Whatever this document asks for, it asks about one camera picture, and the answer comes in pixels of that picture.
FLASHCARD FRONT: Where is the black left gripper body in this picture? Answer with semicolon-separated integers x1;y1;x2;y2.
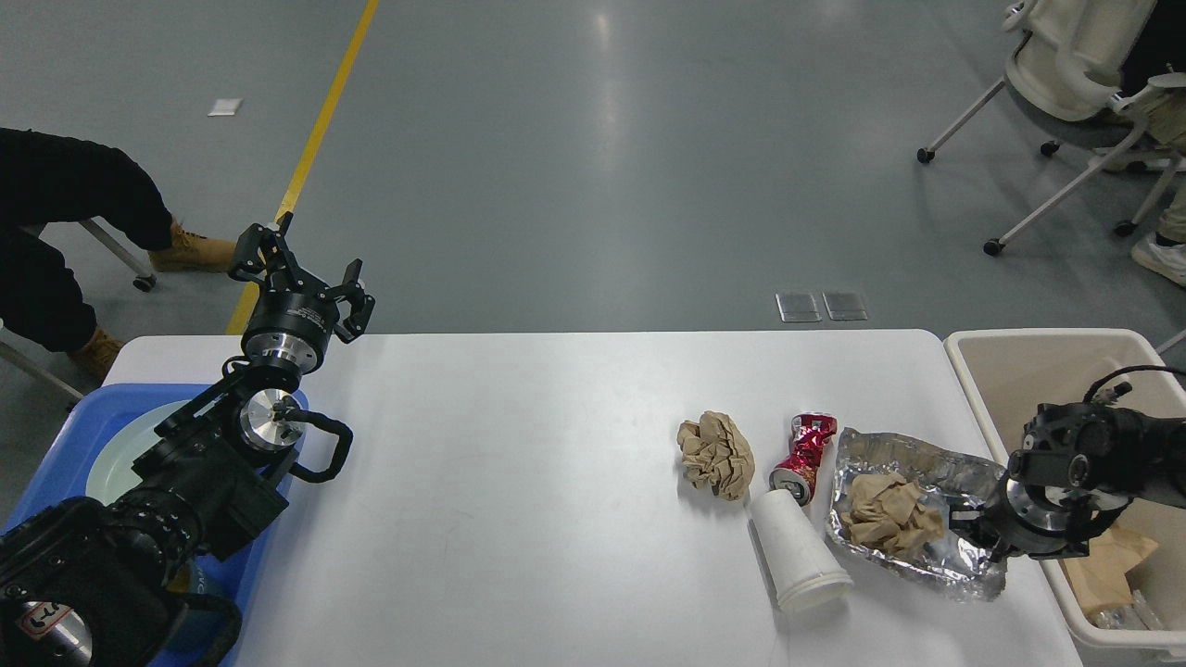
241;290;340;374

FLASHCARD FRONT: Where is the crumpled paper in foil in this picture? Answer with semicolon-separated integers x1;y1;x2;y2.
841;472;946;558

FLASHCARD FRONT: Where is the white office chair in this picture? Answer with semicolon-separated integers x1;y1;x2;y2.
916;1;1185;258

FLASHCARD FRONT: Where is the person in black clothes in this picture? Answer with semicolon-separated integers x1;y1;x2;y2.
0;128;173;355

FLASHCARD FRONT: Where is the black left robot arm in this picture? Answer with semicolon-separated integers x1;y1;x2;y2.
1;211;374;666

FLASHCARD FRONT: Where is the white paper cup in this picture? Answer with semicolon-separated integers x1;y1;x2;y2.
750;490;854;612

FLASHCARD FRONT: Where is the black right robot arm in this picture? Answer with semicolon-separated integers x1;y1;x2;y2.
948;364;1185;563

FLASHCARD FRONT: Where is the brown paper ball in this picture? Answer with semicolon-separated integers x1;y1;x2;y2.
676;409;757;501

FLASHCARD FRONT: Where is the person in beige trousers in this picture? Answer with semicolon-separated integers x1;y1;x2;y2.
1117;0;1186;286

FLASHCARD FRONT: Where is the brown paper bag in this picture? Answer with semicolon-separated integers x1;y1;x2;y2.
1061;526;1159;617

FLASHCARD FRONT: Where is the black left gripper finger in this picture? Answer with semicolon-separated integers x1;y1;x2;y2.
227;211;302;290
326;258;376;345

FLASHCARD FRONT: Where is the clear plastic bottle in bin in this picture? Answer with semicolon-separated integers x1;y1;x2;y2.
1086;590;1167;633

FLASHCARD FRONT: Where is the blue plastic tray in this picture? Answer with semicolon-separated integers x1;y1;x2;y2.
5;385;288;666

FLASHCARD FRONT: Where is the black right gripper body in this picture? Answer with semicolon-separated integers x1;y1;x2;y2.
987;474;1112;559

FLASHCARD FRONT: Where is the foil wrapper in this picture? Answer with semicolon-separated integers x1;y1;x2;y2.
827;428;1007;602

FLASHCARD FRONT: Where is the crushed red soda can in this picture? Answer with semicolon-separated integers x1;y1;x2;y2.
769;412;839;507

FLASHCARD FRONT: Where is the green plate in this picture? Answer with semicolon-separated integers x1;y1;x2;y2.
84;401;183;506

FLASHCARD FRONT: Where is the silver floor plate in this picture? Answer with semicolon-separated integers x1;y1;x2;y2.
822;291;869;320
774;292;822;322

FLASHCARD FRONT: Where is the tan boot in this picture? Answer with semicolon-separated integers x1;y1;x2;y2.
66;328;125;383
147;220;236;273

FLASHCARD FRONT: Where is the grey chair leg with caster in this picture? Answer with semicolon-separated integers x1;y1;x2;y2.
78;220;157;293

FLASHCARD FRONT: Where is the beige plastic bin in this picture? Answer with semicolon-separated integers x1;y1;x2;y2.
945;328;1185;663

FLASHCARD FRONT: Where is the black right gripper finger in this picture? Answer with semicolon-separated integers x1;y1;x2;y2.
949;504;1003;563

